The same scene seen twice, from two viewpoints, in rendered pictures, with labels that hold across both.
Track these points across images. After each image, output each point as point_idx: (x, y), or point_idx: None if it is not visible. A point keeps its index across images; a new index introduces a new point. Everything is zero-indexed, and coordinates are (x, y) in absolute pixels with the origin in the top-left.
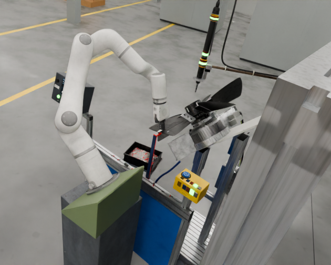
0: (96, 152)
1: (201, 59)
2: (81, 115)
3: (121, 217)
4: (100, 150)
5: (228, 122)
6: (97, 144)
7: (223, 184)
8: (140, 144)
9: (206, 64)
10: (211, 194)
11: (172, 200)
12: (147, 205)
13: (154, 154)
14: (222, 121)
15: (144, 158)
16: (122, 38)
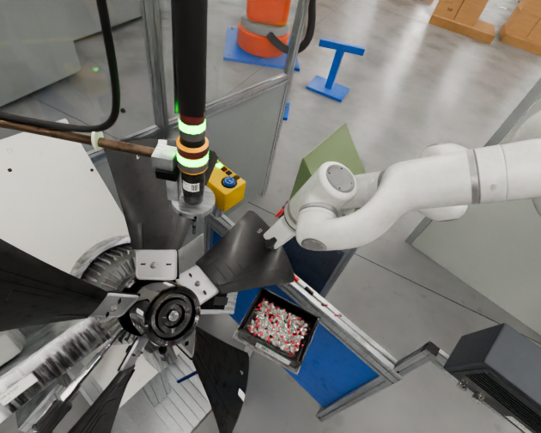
0: (373, 175)
1: (205, 137)
2: (428, 151)
3: None
4: (365, 333)
5: (29, 341)
6: (376, 352)
7: None
8: (288, 356)
9: (173, 157)
10: None
11: (234, 223)
12: None
13: (252, 334)
14: (58, 327)
15: (275, 321)
16: (514, 149)
